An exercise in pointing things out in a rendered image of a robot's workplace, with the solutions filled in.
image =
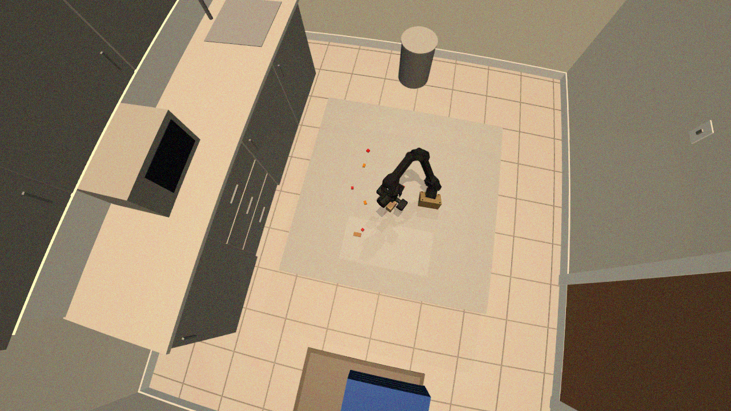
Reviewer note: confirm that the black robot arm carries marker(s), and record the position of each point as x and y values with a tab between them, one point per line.
391	181

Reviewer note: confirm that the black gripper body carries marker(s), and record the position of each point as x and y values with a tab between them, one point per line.
401	203

